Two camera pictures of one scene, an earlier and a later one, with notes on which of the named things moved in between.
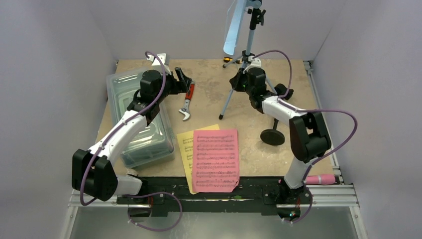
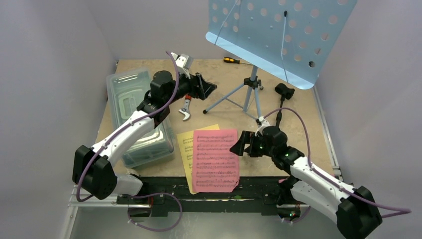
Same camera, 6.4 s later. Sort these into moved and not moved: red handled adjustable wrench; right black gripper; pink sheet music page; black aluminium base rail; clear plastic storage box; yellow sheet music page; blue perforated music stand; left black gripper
Moved: blue perforated music stand; left black gripper; right black gripper
Not moved: black aluminium base rail; pink sheet music page; clear plastic storage box; yellow sheet music page; red handled adjustable wrench
